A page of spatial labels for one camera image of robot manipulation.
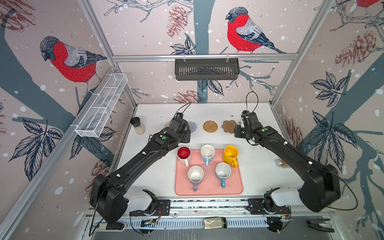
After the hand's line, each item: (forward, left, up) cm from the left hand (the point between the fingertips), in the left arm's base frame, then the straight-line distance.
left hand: (186, 129), depth 80 cm
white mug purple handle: (-18, -5, -19) cm, 27 cm away
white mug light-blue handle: (-6, -12, -17) cm, 22 cm away
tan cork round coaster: (+17, -15, -21) cm, 31 cm away
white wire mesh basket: (-4, +45, +10) cm, 47 cm away
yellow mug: (-7, -26, -19) cm, 33 cm away
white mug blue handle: (-17, -21, -18) cm, 32 cm away
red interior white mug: (-6, +2, -18) cm, 19 cm away
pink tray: (-23, -14, -21) cm, 34 cm away
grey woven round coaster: (+18, -3, -21) cm, 28 cm away
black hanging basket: (+49, -13, +7) cm, 51 cm away
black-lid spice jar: (+11, +34, -16) cm, 39 cm away
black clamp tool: (-41, -64, -18) cm, 78 cm away
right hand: (+4, -29, -5) cm, 30 cm away
